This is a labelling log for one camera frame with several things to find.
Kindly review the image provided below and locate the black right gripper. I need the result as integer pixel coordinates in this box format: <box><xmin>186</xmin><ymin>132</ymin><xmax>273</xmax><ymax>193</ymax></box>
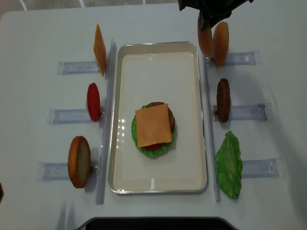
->
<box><xmin>178</xmin><ymin>0</ymin><xmax>254</xmax><ymax>30</ymax></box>

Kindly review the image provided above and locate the sesame top bun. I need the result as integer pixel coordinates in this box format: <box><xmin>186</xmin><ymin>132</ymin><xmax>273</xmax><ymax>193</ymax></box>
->
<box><xmin>198</xmin><ymin>18</ymin><xmax>213</xmax><ymax>58</ymax></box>

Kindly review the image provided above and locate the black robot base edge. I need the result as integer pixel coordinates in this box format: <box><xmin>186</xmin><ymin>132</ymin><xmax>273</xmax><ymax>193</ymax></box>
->
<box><xmin>79</xmin><ymin>217</ymin><xmax>235</xmax><ymax>230</ymax></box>

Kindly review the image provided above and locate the standing meat patty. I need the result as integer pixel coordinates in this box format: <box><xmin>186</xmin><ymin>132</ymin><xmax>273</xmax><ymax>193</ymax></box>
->
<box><xmin>217</xmin><ymin>78</ymin><xmax>231</xmax><ymax>123</ymax></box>

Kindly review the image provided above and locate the meat patty in burger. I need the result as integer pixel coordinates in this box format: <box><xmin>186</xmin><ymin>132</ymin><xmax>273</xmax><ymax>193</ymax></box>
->
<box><xmin>146</xmin><ymin>102</ymin><xmax>175</xmax><ymax>131</ymax></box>

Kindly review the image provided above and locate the standing cheese slice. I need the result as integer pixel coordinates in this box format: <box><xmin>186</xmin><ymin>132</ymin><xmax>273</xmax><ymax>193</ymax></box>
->
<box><xmin>93</xmin><ymin>24</ymin><xmax>106</xmax><ymax>76</ymax></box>

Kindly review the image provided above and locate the cheese slice on burger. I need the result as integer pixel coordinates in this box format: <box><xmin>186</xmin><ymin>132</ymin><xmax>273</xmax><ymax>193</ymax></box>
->
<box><xmin>135</xmin><ymin>103</ymin><xmax>173</xmax><ymax>148</ymax></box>

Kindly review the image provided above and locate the tomato slice in burger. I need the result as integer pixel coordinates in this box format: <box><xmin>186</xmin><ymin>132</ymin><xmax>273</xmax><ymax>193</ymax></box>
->
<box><xmin>144</xmin><ymin>143</ymin><xmax>164</xmax><ymax>150</ymax></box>

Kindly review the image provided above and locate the standing tomato slice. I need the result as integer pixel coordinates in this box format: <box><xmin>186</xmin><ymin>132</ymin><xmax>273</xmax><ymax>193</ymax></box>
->
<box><xmin>87</xmin><ymin>83</ymin><xmax>101</xmax><ymax>122</ymax></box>

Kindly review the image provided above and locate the green lettuce in burger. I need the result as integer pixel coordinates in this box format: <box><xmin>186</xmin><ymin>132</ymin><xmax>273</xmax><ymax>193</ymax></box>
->
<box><xmin>131</xmin><ymin>102</ymin><xmax>176</xmax><ymax>158</ymax></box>

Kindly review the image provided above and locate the standing green lettuce leaf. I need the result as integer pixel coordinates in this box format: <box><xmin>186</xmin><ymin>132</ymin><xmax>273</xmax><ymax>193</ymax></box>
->
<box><xmin>215</xmin><ymin>131</ymin><xmax>243</xmax><ymax>199</ymax></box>

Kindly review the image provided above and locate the clear holder under cheese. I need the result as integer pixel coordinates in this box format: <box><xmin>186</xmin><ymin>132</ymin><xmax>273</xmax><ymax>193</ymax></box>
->
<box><xmin>57</xmin><ymin>61</ymin><xmax>100</xmax><ymax>75</ymax></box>

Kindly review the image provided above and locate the clear holder under lettuce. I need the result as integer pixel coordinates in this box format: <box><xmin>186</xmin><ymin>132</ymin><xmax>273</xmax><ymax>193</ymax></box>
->
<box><xmin>242</xmin><ymin>158</ymin><xmax>284</xmax><ymax>178</ymax></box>

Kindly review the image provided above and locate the clear holder under tomato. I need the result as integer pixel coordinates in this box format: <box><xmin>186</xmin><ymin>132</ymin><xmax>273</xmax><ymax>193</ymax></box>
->
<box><xmin>47</xmin><ymin>109</ymin><xmax>94</xmax><ymax>125</ymax></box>

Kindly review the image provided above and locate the standing plain bun half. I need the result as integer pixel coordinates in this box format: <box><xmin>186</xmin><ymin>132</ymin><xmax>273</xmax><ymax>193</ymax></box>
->
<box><xmin>213</xmin><ymin>22</ymin><xmax>229</xmax><ymax>66</ymax></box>

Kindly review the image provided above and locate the clear holder under buns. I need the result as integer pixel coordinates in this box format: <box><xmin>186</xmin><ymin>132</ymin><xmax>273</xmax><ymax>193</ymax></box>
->
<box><xmin>205</xmin><ymin>49</ymin><xmax>261</xmax><ymax>67</ymax></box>

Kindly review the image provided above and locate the clear holder under patty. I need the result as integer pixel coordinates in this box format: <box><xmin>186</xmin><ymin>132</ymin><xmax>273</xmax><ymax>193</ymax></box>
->
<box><xmin>228</xmin><ymin>103</ymin><xmax>273</xmax><ymax>121</ymax></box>

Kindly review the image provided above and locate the white rectangular tray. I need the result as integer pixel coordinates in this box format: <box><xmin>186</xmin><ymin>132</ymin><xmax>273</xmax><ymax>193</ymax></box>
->
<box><xmin>108</xmin><ymin>41</ymin><xmax>207</xmax><ymax>194</ymax></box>

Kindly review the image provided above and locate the clear holder under cut bun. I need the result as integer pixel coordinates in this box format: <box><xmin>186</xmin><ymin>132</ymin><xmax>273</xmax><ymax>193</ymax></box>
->
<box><xmin>37</xmin><ymin>161</ymin><xmax>99</xmax><ymax>182</ymax></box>

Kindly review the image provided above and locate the right clear acrylic rail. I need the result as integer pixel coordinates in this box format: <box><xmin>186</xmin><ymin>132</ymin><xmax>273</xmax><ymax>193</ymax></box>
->
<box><xmin>202</xmin><ymin>54</ymin><xmax>221</xmax><ymax>203</ymax></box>

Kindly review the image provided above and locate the clear acrylic rail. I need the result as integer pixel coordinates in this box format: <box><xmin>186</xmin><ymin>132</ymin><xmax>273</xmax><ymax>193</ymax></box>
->
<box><xmin>202</xmin><ymin>54</ymin><xmax>221</xmax><ymax>203</ymax></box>
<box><xmin>96</xmin><ymin>38</ymin><xmax>117</xmax><ymax>205</ymax></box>

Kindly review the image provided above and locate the left clear acrylic rail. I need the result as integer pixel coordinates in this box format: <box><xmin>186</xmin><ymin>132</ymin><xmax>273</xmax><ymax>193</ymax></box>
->
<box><xmin>96</xmin><ymin>38</ymin><xmax>117</xmax><ymax>205</ymax></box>

